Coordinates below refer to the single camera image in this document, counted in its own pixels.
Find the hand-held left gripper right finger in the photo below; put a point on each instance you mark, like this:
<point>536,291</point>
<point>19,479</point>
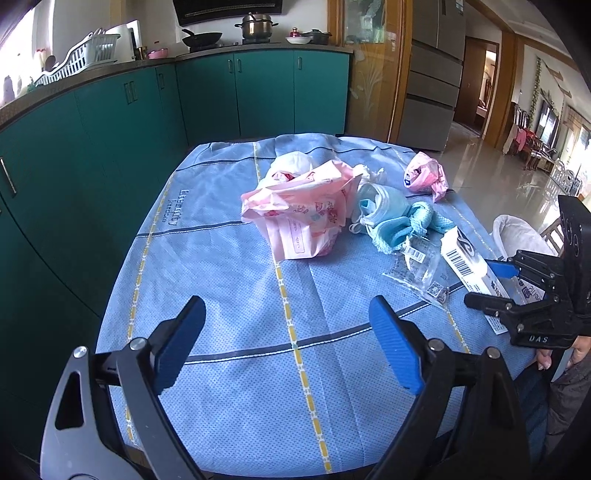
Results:
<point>399,346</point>

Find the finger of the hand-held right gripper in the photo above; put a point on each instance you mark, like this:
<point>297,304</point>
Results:
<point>489,304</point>
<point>503,268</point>

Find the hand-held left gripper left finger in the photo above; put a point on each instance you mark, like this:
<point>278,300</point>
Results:
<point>178,346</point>

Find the trash bin with white bag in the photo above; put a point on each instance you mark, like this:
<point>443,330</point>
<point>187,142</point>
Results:
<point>521,235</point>

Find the long white barcode box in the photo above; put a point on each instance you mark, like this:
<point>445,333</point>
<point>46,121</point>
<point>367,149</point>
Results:
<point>466,258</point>

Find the clear plastic wrapper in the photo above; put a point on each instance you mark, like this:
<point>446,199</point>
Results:
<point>415,273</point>

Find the light blue cloth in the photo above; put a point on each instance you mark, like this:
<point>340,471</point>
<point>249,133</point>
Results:
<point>401,230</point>

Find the small pink plastic bag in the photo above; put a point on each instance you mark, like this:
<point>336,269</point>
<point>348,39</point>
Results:
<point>425,173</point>

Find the small white tissue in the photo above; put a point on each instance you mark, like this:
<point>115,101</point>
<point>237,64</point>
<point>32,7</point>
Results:
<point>371,174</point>

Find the pink printed plastic bag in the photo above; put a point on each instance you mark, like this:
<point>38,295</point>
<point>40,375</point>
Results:
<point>300,217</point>

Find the large white wad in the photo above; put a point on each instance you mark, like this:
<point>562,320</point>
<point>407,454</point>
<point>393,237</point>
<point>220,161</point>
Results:
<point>295,161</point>

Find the person's right hand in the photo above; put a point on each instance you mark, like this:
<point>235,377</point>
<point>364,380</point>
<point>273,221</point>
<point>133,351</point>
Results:
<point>545,359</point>

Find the blue checked tablecloth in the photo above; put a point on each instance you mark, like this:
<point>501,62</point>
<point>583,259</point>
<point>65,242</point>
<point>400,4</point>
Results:
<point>231,286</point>

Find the white baby fence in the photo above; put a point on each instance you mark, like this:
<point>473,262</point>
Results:
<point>565,177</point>

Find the dark wooden armchairs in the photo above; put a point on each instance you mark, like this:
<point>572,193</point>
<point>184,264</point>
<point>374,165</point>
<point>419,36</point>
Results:
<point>528,138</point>

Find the green vine garland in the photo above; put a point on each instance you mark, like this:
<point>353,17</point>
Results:
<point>536,92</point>

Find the wooden door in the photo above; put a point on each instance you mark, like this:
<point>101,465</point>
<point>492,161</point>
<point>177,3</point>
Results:
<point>473,87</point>

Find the grey refrigerator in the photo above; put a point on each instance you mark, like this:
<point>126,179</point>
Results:
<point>434,83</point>

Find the teal lower cabinets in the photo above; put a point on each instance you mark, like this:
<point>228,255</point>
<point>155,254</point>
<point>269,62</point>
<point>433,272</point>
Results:
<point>138,138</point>

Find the wood framed glass partition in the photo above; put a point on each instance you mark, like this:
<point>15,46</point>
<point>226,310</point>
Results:
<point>374,69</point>

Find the pink bowl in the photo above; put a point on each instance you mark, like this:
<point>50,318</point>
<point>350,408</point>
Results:
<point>157,53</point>

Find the black lidded pot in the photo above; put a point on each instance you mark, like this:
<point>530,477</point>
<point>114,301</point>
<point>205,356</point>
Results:
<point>316,38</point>

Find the white dish rack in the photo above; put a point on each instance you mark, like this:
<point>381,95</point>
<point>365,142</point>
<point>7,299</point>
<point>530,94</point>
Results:
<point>78,57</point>

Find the gas stove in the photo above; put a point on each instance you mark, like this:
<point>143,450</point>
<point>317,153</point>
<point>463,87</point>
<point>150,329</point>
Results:
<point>231,45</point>

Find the white bowl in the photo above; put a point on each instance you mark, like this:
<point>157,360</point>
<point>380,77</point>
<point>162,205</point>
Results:
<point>298,40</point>

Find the black wok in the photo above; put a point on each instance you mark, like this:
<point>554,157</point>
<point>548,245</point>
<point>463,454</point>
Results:
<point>203,38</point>

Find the white kitchen appliance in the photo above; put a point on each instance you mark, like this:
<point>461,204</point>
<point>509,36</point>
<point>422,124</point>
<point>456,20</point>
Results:
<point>122,39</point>

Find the steel stock pot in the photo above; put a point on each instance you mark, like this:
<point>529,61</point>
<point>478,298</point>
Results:
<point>256,27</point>

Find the kitchen window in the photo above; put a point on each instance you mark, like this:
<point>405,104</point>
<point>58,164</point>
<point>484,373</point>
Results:
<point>23,50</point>

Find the black range hood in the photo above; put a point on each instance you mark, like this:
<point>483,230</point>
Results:
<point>221,9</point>

